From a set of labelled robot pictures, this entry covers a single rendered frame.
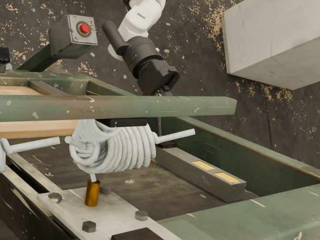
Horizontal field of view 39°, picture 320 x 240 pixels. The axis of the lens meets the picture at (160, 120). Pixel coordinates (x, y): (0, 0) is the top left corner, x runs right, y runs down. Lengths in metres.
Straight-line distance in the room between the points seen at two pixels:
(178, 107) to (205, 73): 3.12
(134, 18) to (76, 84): 0.63
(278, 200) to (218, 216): 0.14
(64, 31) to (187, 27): 1.96
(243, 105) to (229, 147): 2.63
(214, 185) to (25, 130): 0.48
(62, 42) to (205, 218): 1.33
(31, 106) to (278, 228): 0.38
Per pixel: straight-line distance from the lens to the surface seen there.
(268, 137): 4.04
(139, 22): 1.19
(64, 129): 1.21
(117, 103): 0.46
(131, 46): 1.16
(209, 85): 3.63
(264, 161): 1.18
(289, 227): 0.66
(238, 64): 3.72
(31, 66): 2.15
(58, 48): 1.87
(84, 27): 1.82
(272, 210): 0.70
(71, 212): 0.56
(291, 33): 3.48
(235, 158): 1.24
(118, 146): 0.55
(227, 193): 0.95
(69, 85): 1.75
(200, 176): 1.00
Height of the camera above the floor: 2.34
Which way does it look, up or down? 48 degrees down
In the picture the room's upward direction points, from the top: 69 degrees clockwise
